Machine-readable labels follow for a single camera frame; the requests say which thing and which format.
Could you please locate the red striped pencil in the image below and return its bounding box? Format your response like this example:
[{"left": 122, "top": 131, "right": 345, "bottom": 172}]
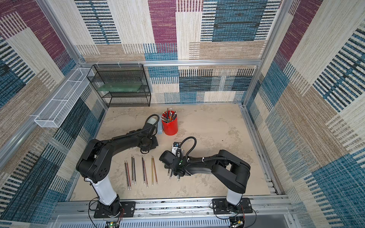
[{"left": 126, "top": 162, "right": 132, "bottom": 190}]

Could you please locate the black striped pencil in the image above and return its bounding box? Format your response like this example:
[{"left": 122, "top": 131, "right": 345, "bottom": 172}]
[
  {"left": 124, "top": 161, "right": 130, "bottom": 190},
  {"left": 131, "top": 156, "right": 135, "bottom": 184}
]

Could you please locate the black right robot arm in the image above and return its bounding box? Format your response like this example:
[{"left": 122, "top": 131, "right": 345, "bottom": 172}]
[{"left": 159, "top": 150, "right": 251, "bottom": 205}]

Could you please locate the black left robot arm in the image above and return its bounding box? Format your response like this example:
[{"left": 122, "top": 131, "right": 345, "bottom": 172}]
[{"left": 76, "top": 118, "right": 158, "bottom": 218}]

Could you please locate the light blue eraser box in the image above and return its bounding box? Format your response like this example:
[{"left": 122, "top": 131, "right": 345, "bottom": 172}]
[{"left": 157, "top": 115, "right": 163, "bottom": 135}]

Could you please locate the red pencil holder cup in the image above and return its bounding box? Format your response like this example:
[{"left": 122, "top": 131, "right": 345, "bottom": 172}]
[{"left": 162, "top": 110, "right": 178, "bottom": 135}]

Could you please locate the green board on shelf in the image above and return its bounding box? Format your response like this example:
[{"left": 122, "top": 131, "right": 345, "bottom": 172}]
[{"left": 97, "top": 83, "right": 142, "bottom": 92}]

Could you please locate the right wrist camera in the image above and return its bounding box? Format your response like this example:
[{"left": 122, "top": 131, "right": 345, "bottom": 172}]
[{"left": 171, "top": 142, "right": 182, "bottom": 157}]

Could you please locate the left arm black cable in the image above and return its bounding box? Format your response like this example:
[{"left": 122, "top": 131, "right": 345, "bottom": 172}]
[{"left": 128, "top": 114, "right": 160, "bottom": 136}]

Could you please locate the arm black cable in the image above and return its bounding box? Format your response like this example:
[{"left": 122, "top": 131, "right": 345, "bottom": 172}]
[
  {"left": 128, "top": 114, "right": 160, "bottom": 136},
  {"left": 179, "top": 136, "right": 197, "bottom": 159}
]

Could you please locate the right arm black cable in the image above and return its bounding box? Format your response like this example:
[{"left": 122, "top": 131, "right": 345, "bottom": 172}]
[{"left": 179, "top": 136, "right": 197, "bottom": 159}]

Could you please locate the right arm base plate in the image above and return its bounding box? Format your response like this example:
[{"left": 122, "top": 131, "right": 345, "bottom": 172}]
[{"left": 210, "top": 198, "right": 253, "bottom": 215}]

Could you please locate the black wire mesh shelf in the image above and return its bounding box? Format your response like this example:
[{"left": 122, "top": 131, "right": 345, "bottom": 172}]
[{"left": 86, "top": 64, "right": 151, "bottom": 108}]

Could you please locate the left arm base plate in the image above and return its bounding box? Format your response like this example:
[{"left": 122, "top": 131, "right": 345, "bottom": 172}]
[{"left": 93, "top": 201, "right": 136, "bottom": 219}]

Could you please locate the white wire mesh basket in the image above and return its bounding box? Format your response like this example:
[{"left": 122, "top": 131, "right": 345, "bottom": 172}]
[{"left": 34, "top": 67, "right": 90, "bottom": 128}]

